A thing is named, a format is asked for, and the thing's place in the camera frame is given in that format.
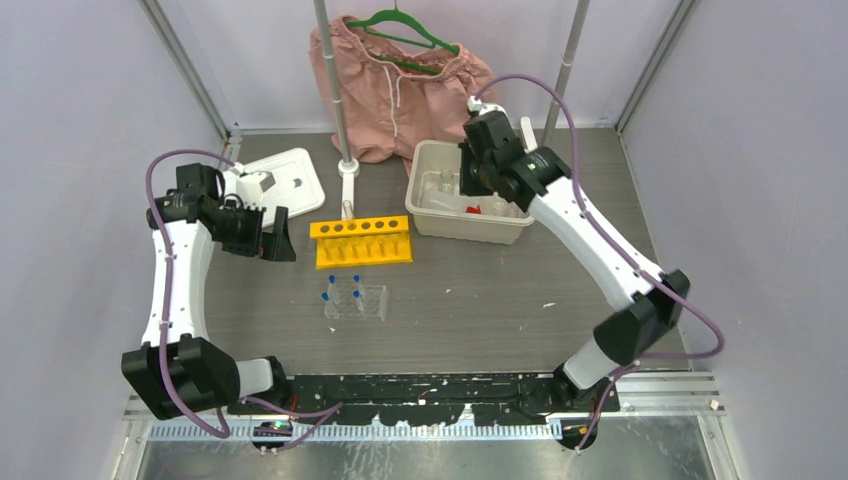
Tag metal rack pole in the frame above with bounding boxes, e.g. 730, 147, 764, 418
312, 0, 360, 218
519, 0, 591, 151

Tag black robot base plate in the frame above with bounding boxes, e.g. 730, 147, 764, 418
228, 372, 619, 427

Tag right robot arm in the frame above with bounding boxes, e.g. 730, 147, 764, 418
460, 106, 691, 411

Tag left metal rack pole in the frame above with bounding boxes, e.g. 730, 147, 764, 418
312, 0, 360, 218

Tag blue-capped small test tube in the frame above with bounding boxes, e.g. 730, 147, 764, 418
322, 292, 340, 320

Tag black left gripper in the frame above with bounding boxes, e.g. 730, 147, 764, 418
212, 199, 294, 261

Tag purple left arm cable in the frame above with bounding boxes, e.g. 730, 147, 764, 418
144, 148, 343, 455

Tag yellow plastic test tube rack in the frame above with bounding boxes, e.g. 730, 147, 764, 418
309, 215, 414, 270

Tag right metal rack pole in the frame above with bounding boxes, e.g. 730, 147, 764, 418
519, 0, 591, 151

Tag white plastic squeeze bottle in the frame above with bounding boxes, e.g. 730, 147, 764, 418
420, 189, 482, 215

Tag clear acrylic tube rack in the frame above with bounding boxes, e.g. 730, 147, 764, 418
336, 283, 389, 322

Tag small clear glass beaker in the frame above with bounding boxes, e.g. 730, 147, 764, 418
490, 195, 522, 218

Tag white plastic lid tray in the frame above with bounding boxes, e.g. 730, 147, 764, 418
223, 148, 325, 228

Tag pink fabric shorts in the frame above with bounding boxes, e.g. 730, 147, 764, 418
328, 15, 495, 164

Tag small white cup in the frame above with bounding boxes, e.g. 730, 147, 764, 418
437, 170, 458, 195

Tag white slotted cable duct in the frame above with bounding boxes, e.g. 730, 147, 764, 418
148, 418, 563, 442

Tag green clothes hanger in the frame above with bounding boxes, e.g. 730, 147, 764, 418
345, 6, 460, 75

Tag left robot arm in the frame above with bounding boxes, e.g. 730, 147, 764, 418
121, 163, 296, 420

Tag beige plastic bin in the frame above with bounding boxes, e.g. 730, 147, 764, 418
405, 140, 534, 245

